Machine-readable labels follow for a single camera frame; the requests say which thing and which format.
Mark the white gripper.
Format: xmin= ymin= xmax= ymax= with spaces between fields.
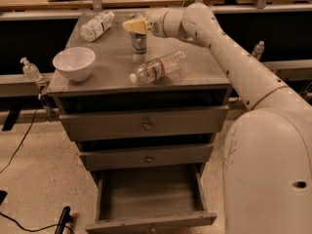
xmin=123 ymin=8 xmax=189 ymax=41

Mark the red bull can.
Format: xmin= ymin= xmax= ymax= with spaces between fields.
xmin=130 ymin=32 xmax=147 ymax=54

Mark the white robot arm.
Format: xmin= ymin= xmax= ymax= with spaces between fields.
xmin=123 ymin=3 xmax=312 ymax=234

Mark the grey drawer cabinet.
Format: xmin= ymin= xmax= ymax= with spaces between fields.
xmin=48 ymin=11 xmax=231 ymax=234

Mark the top grey drawer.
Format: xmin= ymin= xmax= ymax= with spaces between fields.
xmin=60 ymin=105 xmax=228 ymax=141

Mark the middle grey drawer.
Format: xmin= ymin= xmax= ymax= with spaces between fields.
xmin=79 ymin=143 xmax=213 ymax=172

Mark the bottom grey open drawer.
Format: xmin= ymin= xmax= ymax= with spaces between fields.
xmin=86 ymin=164 xmax=216 ymax=234

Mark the clear water bottle lying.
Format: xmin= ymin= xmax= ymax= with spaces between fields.
xmin=130 ymin=50 xmax=186 ymax=84

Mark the white ceramic bowl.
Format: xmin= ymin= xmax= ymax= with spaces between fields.
xmin=53 ymin=47 xmax=96 ymax=82

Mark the hand sanitizer pump bottle left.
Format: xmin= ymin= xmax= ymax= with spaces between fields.
xmin=20 ymin=57 xmax=42 ymax=82

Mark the small water bottle right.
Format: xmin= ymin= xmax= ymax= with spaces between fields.
xmin=252 ymin=41 xmax=264 ymax=60

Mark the black stand foot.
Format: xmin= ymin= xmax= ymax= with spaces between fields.
xmin=55 ymin=206 xmax=74 ymax=234

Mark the black cable on floor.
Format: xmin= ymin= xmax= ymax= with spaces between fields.
xmin=0 ymin=109 xmax=39 ymax=175

